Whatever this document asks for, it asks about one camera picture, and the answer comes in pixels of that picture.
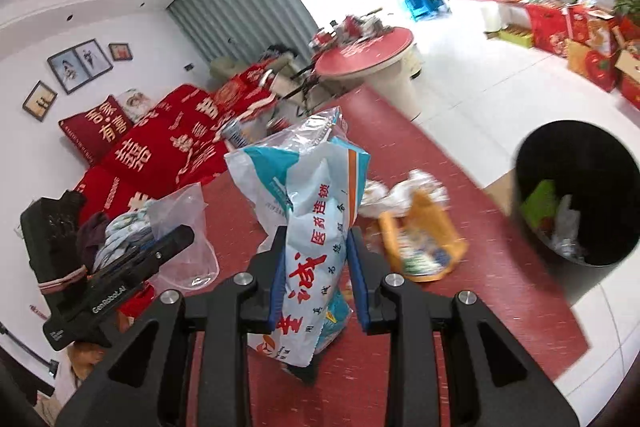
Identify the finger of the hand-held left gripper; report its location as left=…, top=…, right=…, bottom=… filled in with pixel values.
left=135, top=224, right=196, bottom=269
left=92, top=244, right=151, bottom=279

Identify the blue plastic stool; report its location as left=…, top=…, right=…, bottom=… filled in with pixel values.
left=402, top=0, right=448, bottom=22

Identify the leafy green potted plant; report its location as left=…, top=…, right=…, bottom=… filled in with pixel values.
left=614, top=0, right=640, bottom=28

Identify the white printed cushion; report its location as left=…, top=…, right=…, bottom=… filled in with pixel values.
left=117, top=88, right=161, bottom=122

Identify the green plastic bag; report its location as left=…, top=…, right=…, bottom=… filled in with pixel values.
left=520, top=179, right=561, bottom=230

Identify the white blue printed plastic bag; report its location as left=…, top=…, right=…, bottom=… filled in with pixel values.
left=225, top=107, right=371, bottom=368

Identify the grey curtain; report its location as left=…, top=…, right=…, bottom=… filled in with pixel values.
left=166, top=0, right=321, bottom=72

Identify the group of small boxes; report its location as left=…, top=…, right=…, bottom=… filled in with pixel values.
left=310, top=12, right=396, bottom=50

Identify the crumpled clear wrapper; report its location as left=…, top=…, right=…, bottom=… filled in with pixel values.
left=547, top=194, right=588, bottom=263

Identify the grey blanket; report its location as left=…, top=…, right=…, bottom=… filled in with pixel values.
left=95, top=202, right=161, bottom=273

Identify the open red cardboard box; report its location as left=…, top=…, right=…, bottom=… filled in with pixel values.
left=615, top=42, right=640, bottom=108

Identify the sofa with red cover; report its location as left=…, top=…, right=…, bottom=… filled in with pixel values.
left=75, top=64, right=281, bottom=228

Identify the green fruit tray box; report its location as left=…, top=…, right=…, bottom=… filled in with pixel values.
left=500, top=27, right=536, bottom=48

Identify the clear plastic bag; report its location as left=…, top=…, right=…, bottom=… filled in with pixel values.
left=147, top=182, right=221, bottom=290

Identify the silver drink can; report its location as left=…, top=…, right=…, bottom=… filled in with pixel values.
left=222, top=117, right=251, bottom=148

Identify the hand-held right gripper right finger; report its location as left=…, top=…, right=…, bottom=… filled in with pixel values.
left=347, top=224, right=581, bottom=427

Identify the white paper roll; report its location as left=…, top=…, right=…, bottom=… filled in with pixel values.
left=482, top=2, right=503, bottom=35

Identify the beige armchair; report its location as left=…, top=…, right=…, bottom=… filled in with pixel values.
left=209, top=57, right=251, bottom=90

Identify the white low television console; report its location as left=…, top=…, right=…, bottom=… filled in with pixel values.
left=450, top=0, right=531, bottom=42

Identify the round red-topped coffee table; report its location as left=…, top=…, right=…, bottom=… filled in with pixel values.
left=314, top=26, right=423, bottom=120

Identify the red printed cushion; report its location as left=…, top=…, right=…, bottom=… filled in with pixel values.
left=57, top=94, right=135, bottom=168

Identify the brown cardboard box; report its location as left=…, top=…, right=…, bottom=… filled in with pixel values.
left=485, top=172, right=518, bottom=218

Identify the crumpled white plastic wrap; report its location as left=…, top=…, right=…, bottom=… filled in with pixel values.
left=360, top=169, right=451, bottom=218

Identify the red gift box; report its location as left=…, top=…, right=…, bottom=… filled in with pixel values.
left=527, top=4, right=573, bottom=55

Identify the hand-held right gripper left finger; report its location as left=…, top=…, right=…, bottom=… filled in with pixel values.
left=55, top=224, right=291, bottom=427

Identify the yellow snack packet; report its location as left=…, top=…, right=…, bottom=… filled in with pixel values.
left=377, top=192, right=468, bottom=283

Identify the grey recliner chair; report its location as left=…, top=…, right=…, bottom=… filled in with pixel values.
left=260, top=47, right=341, bottom=118

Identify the person's left hand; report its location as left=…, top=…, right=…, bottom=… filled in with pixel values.
left=67, top=342, right=118, bottom=383

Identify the large double framed photo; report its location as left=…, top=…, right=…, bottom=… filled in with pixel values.
left=47, top=38, right=113, bottom=95

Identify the black bag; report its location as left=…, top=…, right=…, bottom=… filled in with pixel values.
left=20, top=189, right=108, bottom=308

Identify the black trash bin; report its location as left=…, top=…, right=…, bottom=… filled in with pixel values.
left=510, top=120, right=640, bottom=308

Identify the pastry print carton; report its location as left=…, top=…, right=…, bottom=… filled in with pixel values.
left=567, top=4, right=616, bottom=45

